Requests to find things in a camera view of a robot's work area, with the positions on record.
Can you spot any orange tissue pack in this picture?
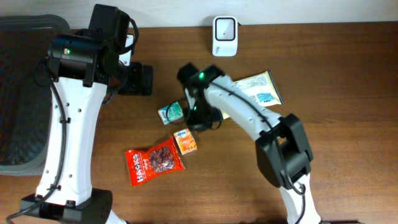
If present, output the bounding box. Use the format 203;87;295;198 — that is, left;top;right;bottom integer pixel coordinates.
174;128;197;155

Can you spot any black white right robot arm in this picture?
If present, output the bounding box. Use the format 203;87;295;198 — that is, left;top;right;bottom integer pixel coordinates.
177;63;322;223

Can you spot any white barcode scanner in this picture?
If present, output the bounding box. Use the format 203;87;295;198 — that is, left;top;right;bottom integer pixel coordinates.
212;16;238;57

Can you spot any red Hacks candy bag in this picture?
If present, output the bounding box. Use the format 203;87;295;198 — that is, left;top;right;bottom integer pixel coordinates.
125;138;185;186

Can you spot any grey plastic mesh basket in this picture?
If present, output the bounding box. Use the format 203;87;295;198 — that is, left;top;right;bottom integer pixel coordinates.
1;14;70;176

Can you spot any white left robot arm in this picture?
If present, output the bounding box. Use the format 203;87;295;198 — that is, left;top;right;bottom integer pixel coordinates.
19;4;153;223

